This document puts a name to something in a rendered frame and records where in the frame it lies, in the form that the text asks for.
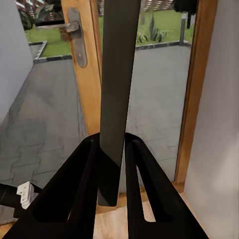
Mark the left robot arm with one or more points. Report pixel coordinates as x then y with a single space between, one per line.
18 197

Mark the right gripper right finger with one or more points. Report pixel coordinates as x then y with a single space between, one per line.
173 218

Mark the door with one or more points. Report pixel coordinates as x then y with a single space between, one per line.
50 86

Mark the poster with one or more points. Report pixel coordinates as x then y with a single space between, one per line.
119 40

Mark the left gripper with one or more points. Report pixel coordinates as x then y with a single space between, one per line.
12 199

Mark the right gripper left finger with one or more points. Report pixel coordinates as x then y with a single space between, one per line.
66 207

